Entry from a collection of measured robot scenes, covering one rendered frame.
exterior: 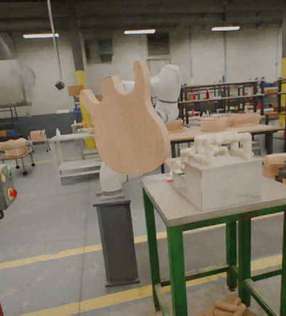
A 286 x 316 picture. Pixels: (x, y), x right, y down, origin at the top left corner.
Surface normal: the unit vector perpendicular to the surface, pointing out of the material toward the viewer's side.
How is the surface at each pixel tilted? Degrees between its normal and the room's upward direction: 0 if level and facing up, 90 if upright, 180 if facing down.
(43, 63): 90
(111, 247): 90
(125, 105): 97
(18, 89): 90
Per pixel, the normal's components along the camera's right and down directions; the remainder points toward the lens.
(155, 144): -0.53, 0.34
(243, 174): 0.24, 0.18
